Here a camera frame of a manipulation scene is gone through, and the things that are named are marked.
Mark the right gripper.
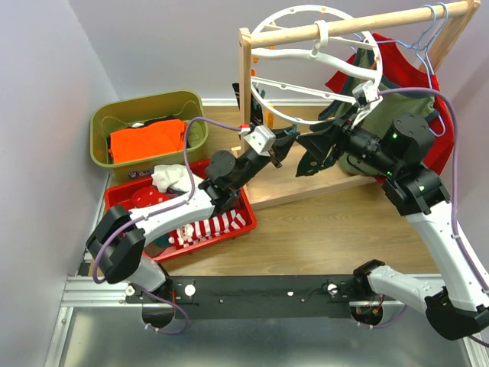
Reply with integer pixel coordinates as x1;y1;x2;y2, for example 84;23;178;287
296;101;400;176

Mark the dark green sock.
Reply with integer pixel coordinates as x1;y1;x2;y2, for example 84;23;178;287
295;151;336;177

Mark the white round clip hanger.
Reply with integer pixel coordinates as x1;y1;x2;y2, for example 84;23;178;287
250;5;383;125

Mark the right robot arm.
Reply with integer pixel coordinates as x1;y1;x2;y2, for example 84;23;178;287
296;112;488;340

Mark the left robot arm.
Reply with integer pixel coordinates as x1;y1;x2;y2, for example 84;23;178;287
86;125;298;302

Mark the wooden clothes rack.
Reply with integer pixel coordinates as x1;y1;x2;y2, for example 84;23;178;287
239;1;481;209

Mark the black striped sock pair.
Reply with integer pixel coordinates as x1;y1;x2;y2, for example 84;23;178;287
232;83;264;126

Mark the olive green shirt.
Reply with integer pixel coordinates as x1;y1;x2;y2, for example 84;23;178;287
318;44;442;176

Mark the red shirt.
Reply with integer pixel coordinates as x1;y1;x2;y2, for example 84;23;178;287
318;33;454;176

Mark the orange folded garment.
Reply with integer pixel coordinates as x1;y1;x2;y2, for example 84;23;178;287
108;119;187;164

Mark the red white striped santa sock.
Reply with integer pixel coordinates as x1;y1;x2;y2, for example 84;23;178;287
168;209;247;248

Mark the red polka dot sock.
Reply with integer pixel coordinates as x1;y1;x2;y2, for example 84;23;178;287
131;186;170;208

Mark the olive green plastic bin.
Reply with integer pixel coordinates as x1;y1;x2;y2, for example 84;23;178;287
90;90;204;183

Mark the red plastic tray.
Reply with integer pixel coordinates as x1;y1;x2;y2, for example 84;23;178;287
104;175;257;262

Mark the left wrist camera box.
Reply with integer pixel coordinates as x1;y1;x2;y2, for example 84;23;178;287
239;125;276;157

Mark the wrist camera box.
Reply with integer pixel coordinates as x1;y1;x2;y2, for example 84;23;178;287
352;80;383;128
239;125;276;157

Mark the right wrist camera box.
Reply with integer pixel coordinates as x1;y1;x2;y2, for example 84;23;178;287
352;80;383;128

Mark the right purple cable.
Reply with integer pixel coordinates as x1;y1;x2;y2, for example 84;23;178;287
380;86;489;348

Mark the purple cable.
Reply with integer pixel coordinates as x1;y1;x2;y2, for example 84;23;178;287
92;116;249;335
380;86;489;348

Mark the blue wire hanger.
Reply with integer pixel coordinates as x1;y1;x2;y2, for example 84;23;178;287
353;2;449;136

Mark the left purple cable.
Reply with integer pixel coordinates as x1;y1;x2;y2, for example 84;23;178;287
92;116;249;335

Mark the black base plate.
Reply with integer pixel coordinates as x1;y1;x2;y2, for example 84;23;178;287
125;274;368;320

